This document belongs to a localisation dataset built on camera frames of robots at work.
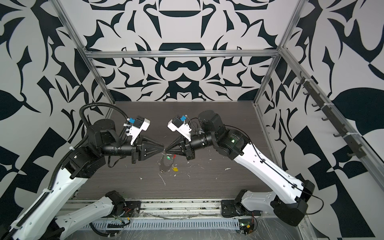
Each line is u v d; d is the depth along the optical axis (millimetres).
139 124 476
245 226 710
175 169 681
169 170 640
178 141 523
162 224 648
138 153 475
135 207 739
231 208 746
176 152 532
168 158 567
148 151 525
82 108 383
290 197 381
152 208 759
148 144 527
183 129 489
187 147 476
